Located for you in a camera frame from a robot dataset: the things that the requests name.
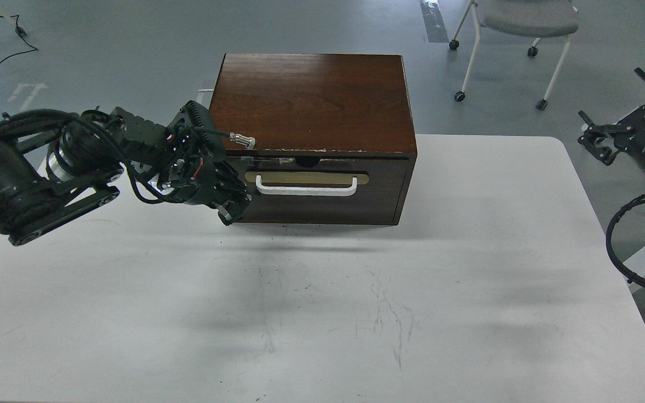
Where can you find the dark wooden cabinet box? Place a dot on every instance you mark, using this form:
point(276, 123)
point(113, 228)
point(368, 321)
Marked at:
point(316, 106)

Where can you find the grey white office chair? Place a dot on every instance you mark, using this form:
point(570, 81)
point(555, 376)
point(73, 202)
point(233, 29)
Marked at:
point(526, 19)

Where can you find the wooden drawer with white handle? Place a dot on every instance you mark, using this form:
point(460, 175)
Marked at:
point(349, 191)

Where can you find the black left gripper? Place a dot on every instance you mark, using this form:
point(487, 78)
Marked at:
point(183, 160)

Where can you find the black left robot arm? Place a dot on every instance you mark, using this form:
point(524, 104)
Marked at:
point(56, 166)

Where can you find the grey floor tape strip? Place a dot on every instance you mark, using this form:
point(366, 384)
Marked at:
point(433, 22)

